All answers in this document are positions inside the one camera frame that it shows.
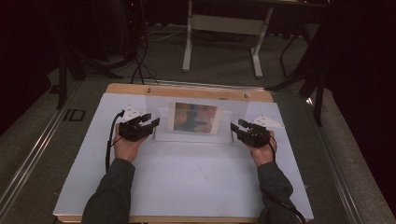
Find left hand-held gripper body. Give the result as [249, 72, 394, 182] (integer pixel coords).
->
[118, 105, 155, 143]

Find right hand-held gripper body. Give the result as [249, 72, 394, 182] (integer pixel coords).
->
[239, 115, 285, 148]

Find clear acrylic photo frame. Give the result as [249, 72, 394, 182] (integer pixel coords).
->
[144, 94, 250, 145]

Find colourful painting print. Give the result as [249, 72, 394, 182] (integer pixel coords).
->
[167, 101, 224, 135]

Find person's right hand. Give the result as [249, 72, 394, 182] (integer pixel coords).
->
[248, 132, 278, 168]

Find person's left hand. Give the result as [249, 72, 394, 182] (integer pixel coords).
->
[113, 124, 149, 164]

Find black metal chair legs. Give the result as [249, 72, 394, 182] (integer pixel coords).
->
[265, 31, 329, 127]

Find black metal stand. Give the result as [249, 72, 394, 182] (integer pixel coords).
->
[55, 46, 125, 110]

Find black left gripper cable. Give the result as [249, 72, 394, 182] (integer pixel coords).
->
[105, 109, 126, 174]

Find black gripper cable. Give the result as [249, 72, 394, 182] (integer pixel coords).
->
[105, 109, 126, 174]
[262, 133, 308, 224]

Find black floor cables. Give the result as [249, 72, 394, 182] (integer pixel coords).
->
[130, 31, 161, 86]

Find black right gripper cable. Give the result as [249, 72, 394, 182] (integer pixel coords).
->
[262, 133, 308, 224]

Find white floor cable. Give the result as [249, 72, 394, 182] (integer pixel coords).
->
[145, 26, 189, 43]

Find metal floor rail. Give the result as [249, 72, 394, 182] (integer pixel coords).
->
[0, 79, 82, 213]
[305, 96, 366, 224]

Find white metal table frame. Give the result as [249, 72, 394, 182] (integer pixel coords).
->
[181, 0, 276, 79]

